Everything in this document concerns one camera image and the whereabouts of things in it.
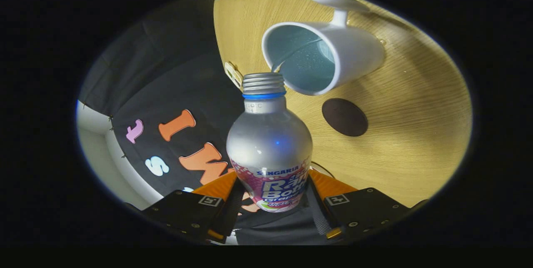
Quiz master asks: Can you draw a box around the wooden table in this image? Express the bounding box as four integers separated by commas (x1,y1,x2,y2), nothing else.
213,0,473,208

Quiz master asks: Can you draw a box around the white cup with knob handle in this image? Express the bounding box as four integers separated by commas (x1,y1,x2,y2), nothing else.
262,0,386,96

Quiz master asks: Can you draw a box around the silver juice bottle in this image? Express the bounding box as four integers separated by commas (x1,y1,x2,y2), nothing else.
226,72,313,213

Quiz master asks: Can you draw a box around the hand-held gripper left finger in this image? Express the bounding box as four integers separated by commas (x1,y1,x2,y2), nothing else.
142,171,246,245

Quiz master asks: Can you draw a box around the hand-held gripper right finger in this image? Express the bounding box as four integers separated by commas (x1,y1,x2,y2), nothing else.
306,169,429,242

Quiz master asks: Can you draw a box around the dark brown round coaster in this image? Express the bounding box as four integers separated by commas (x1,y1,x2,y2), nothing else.
321,98,369,137

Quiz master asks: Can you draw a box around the small white compartment tray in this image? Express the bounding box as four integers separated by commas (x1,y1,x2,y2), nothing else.
224,61,244,92

